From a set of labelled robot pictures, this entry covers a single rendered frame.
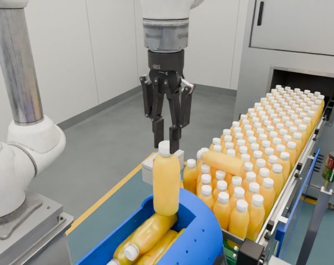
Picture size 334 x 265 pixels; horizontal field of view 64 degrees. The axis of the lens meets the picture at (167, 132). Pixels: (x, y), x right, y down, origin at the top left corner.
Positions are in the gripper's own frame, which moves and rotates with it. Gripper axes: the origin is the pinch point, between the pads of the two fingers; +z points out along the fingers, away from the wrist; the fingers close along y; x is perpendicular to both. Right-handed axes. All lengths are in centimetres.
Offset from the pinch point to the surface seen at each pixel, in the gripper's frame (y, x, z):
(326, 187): 35, 55, 35
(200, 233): 9.8, 2.0, 28.0
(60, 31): -295, 171, 14
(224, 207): 6.2, 27.7, 40.5
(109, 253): -13.9, -11.0, 40.2
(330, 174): 35, 53, 28
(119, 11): -310, 295, -3
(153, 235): -3.1, -2.5, 33.2
